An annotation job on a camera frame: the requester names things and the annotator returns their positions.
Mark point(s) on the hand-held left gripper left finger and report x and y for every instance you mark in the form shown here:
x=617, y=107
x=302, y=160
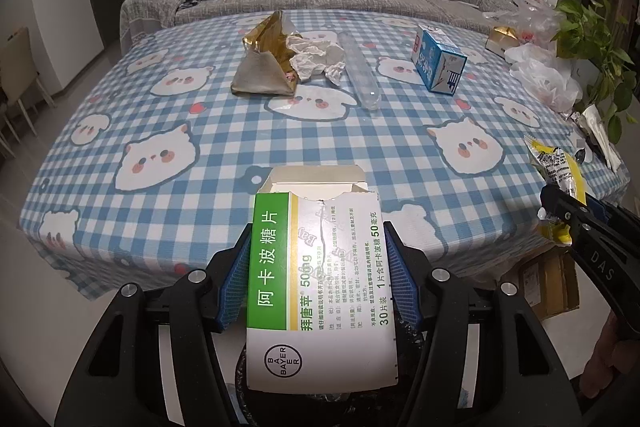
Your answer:
x=232, y=282

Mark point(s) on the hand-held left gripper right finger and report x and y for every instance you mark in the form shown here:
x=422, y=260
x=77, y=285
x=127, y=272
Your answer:
x=405, y=282

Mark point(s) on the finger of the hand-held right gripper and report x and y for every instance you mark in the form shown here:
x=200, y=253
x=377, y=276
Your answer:
x=607, y=209
x=560, y=207

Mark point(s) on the yellow silver foil packet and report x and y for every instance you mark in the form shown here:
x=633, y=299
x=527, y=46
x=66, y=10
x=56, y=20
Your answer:
x=557, y=167

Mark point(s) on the white green medicine box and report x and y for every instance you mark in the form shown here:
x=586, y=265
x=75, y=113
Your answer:
x=320, y=307

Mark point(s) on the blue milk carton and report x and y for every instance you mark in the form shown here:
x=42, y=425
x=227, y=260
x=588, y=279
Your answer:
x=435, y=59

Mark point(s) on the white tissue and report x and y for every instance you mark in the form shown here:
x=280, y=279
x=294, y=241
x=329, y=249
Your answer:
x=315, y=57

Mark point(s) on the person's right hand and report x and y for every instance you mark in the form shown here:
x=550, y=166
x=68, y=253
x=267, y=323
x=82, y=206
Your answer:
x=600, y=357

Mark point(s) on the cardboard box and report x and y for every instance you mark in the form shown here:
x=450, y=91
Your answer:
x=547, y=284

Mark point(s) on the white paper napkins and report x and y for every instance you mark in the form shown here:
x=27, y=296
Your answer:
x=600, y=132

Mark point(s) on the silver sachet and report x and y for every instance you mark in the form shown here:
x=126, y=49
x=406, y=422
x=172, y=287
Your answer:
x=570, y=115

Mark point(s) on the white plastic bag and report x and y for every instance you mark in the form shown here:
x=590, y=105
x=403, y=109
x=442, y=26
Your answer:
x=545, y=77

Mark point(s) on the blue checkered tablecloth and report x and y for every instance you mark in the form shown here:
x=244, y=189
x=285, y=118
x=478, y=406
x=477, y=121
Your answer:
x=200, y=147

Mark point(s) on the green potted plant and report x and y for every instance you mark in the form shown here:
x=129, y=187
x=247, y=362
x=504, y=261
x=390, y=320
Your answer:
x=595, y=42

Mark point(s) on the gold box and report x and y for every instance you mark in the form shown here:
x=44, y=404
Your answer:
x=502, y=39

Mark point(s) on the clear plastic tube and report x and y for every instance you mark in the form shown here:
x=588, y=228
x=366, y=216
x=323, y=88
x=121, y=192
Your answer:
x=360, y=72

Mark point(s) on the gold foil bag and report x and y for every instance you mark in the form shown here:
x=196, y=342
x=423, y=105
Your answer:
x=265, y=62

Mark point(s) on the beige dining chair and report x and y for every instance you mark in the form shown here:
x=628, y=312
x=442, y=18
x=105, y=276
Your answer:
x=20, y=67

